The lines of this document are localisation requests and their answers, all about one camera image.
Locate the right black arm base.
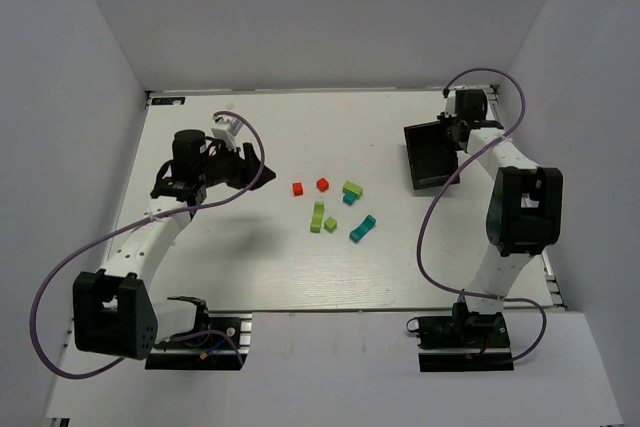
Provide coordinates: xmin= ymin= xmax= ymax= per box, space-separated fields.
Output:
xmin=406 ymin=301 xmax=514 ymax=373

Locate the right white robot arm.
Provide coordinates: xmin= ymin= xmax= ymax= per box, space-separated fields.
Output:
xmin=440 ymin=89 xmax=563 ymax=316

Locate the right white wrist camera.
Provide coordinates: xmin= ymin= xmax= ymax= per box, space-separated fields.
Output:
xmin=444 ymin=89 xmax=488 ymax=121

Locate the teal arch block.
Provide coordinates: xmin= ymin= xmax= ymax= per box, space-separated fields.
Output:
xmin=349 ymin=215 xmax=376 ymax=243

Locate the left blue corner label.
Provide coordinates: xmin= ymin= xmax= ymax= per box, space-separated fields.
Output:
xmin=151 ymin=97 xmax=186 ymax=106

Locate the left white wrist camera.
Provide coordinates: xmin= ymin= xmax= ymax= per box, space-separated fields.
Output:
xmin=211 ymin=114 xmax=243 ymax=151

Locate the lime green arch block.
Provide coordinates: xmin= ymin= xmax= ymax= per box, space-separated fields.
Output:
xmin=310 ymin=201 xmax=324 ymax=233

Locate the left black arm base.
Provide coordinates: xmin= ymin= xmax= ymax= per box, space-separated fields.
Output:
xmin=145 ymin=296 xmax=253 ymax=371

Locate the purple cable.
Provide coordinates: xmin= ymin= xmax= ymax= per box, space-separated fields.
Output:
xmin=417 ymin=67 xmax=548 ymax=364
xmin=29 ymin=110 xmax=265 ymax=379

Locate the black plastic bin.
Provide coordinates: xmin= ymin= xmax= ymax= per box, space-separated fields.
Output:
xmin=404 ymin=121 xmax=458 ymax=190

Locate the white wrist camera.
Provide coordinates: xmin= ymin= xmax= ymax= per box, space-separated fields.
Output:
xmin=211 ymin=114 xmax=243 ymax=151
xmin=444 ymin=89 xmax=488 ymax=121

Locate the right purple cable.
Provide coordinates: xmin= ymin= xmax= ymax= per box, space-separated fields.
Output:
xmin=417 ymin=67 xmax=548 ymax=364

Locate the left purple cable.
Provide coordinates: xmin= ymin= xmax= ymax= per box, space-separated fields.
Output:
xmin=29 ymin=110 xmax=265 ymax=379

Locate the red cube block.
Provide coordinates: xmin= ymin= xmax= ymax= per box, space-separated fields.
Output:
xmin=292 ymin=182 xmax=304 ymax=196
xmin=316 ymin=178 xmax=329 ymax=192

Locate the lime green rectangular block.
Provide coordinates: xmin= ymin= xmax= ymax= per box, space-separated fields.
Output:
xmin=342 ymin=181 xmax=363 ymax=198

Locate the lime green small cube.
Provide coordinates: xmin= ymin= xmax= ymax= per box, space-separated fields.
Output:
xmin=324 ymin=217 xmax=337 ymax=232

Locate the teal small cube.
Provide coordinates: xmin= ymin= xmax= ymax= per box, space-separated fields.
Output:
xmin=343 ymin=192 xmax=356 ymax=205

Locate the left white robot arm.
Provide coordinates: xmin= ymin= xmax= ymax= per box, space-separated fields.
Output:
xmin=73 ymin=129 xmax=276 ymax=360

